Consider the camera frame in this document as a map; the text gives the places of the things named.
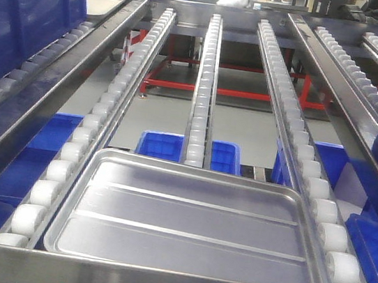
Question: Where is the silver ribbed metal tray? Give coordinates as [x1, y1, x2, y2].
[43, 149, 331, 283]

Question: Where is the beige tray far left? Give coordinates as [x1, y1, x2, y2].
[86, 0, 125, 17]

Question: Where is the middle white roller track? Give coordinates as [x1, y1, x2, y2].
[180, 14, 223, 169]

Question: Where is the white roller track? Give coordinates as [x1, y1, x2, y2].
[257, 19, 367, 283]
[180, 14, 223, 169]
[0, 8, 176, 249]

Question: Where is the blue bin below centre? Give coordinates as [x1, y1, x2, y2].
[134, 130, 241, 176]

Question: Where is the blue bin below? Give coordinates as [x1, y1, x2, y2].
[300, 142, 378, 283]
[0, 112, 83, 229]
[134, 130, 241, 176]

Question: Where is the left white roller track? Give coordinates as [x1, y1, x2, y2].
[0, 8, 176, 249]

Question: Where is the blue bin below right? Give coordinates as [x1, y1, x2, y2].
[300, 142, 378, 283]

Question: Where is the right white roller track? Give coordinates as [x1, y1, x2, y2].
[257, 19, 367, 283]

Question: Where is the right lane roller track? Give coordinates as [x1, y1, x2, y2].
[315, 26, 378, 114]

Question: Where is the lane roller track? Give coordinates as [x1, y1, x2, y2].
[0, 21, 93, 102]
[315, 26, 378, 114]

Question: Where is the far left lane roller track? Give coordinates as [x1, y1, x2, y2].
[0, 21, 93, 102]

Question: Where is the blue bin below left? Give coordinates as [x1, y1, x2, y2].
[0, 112, 83, 229]

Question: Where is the red metal frame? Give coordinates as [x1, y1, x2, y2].
[117, 26, 378, 128]

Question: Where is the steel left divider rail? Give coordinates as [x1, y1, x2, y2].
[0, 0, 150, 173]

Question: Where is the steel divider rail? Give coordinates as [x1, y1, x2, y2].
[0, 0, 150, 173]
[261, 12, 378, 225]

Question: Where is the steel right divider rail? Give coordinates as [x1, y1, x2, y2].
[261, 12, 378, 225]

